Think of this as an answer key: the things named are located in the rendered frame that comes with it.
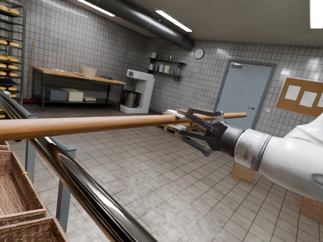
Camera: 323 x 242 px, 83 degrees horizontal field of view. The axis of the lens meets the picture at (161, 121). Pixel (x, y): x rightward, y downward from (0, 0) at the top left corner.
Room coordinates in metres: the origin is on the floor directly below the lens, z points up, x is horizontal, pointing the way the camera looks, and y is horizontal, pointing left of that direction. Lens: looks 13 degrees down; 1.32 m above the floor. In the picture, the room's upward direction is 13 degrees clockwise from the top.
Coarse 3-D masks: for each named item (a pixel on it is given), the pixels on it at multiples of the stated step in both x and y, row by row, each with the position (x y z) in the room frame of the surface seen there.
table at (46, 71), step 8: (48, 72) 3.91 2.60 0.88; (56, 72) 4.12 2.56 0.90; (80, 80) 4.51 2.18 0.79; (88, 80) 4.68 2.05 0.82; (96, 80) 4.85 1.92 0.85; (104, 80) 4.99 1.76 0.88; (112, 80) 5.42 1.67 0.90; (32, 88) 4.31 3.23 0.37; (32, 96) 4.30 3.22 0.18; (40, 96) 4.29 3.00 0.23; (120, 96) 5.55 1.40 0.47; (120, 104) 5.56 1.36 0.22
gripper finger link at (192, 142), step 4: (184, 140) 0.52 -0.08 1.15; (188, 140) 0.51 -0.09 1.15; (192, 140) 0.52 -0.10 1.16; (188, 144) 0.51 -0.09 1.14; (192, 144) 0.50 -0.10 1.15; (196, 144) 0.50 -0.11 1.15; (200, 144) 0.51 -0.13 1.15; (196, 148) 0.49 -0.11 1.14; (200, 148) 0.49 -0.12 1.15; (204, 148) 0.49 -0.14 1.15; (204, 152) 0.48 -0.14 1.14; (208, 152) 0.48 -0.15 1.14; (208, 156) 0.47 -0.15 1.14
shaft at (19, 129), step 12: (0, 120) 0.23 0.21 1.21; (12, 120) 0.24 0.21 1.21; (24, 120) 0.25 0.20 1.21; (36, 120) 0.26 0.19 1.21; (48, 120) 0.27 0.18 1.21; (60, 120) 0.29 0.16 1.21; (72, 120) 0.30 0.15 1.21; (84, 120) 0.32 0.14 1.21; (96, 120) 0.33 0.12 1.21; (108, 120) 0.36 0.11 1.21; (120, 120) 0.38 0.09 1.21; (132, 120) 0.40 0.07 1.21; (144, 120) 0.43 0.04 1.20; (156, 120) 0.47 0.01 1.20; (168, 120) 0.51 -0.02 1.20; (180, 120) 0.56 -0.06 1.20; (0, 132) 0.22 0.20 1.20; (12, 132) 0.23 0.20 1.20; (24, 132) 0.24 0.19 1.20; (36, 132) 0.25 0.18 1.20; (48, 132) 0.26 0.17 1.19; (60, 132) 0.28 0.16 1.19; (72, 132) 0.30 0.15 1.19; (84, 132) 0.32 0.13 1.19
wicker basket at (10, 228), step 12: (0, 228) 0.44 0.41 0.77; (12, 228) 0.46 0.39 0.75; (36, 228) 0.51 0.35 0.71; (48, 228) 0.55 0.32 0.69; (60, 228) 0.52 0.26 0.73; (12, 240) 0.46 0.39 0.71; (24, 240) 0.49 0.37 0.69; (36, 240) 0.52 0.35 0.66; (48, 240) 0.55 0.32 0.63; (60, 240) 0.50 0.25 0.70
